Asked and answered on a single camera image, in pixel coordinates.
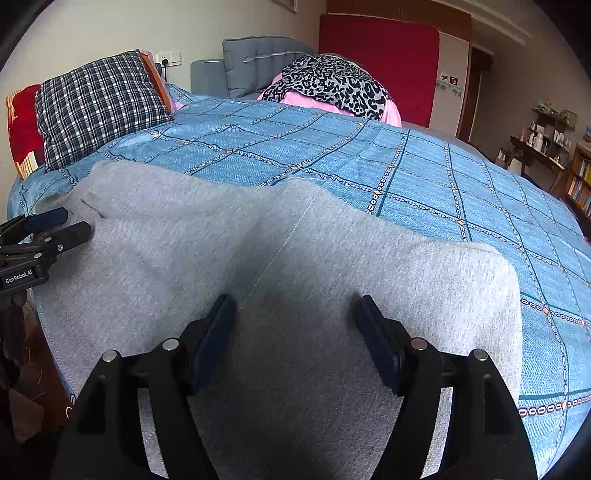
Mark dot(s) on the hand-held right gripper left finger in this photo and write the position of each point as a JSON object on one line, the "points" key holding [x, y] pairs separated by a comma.
{"points": [[210, 341]]}

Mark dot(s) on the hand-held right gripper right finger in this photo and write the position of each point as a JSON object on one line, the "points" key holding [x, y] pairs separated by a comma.
{"points": [[381, 346]]}

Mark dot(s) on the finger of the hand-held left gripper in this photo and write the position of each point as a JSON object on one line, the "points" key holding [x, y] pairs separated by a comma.
{"points": [[46, 219], [64, 237]]}

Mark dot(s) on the grey pants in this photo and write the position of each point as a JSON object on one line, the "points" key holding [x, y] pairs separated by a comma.
{"points": [[295, 258]]}

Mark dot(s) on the red patterned pillow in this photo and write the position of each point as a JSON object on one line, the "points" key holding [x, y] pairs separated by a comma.
{"points": [[21, 124]]}

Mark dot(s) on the dark plaid pillow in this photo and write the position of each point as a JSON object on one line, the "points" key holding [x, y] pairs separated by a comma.
{"points": [[97, 106]]}

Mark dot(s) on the blue patterned blanket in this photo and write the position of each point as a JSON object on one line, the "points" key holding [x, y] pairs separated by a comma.
{"points": [[415, 184]]}

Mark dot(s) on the orange pillow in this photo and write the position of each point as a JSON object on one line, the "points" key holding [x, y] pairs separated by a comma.
{"points": [[157, 85]]}

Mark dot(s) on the wooden desk shelf unit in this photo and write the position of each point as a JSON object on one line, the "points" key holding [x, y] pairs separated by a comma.
{"points": [[540, 157]]}

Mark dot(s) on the rows of shelved books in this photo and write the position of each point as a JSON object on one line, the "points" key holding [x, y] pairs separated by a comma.
{"points": [[581, 189]]}

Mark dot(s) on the wooden bookshelf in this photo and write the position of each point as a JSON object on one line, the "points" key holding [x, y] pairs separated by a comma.
{"points": [[579, 184]]}

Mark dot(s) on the grey upholstered headboard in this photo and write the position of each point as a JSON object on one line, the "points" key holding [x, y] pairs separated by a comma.
{"points": [[251, 60]]}

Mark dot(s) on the pink blanket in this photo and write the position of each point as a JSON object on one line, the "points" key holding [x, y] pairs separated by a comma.
{"points": [[302, 99]]}

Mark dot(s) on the pale green sticker strip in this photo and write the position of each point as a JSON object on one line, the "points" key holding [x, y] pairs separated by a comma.
{"points": [[448, 91]]}

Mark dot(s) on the group of toiletry bottles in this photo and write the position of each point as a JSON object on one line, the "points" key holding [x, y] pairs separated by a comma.
{"points": [[545, 138]]}

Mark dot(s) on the leopard print blanket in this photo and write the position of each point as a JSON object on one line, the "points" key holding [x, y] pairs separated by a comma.
{"points": [[332, 83]]}

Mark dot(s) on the brown wooden door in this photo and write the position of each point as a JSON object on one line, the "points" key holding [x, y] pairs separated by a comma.
{"points": [[475, 92]]}

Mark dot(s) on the red black sticker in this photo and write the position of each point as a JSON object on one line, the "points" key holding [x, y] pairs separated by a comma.
{"points": [[448, 79]]}

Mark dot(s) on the shelf top ornaments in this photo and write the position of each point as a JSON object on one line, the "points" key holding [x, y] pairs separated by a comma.
{"points": [[554, 113]]}

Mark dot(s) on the red wardrobe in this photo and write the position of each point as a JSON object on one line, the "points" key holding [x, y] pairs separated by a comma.
{"points": [[392, 50]]}

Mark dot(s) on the white wall socket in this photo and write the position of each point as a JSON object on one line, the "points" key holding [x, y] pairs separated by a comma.
{"points": [[168, 57]]}

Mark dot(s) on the framed wall picture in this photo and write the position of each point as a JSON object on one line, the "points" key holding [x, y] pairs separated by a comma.
{"points": [[284, 3]]}

